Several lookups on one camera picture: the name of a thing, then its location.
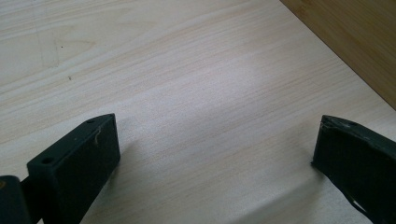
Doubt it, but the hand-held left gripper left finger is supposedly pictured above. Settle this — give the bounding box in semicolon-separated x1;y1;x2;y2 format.
26;113;121;224

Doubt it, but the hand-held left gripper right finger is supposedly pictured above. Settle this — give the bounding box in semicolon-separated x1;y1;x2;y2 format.
310;114;396;224

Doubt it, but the brown wooden board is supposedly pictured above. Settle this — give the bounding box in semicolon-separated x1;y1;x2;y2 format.
278;0;396;111

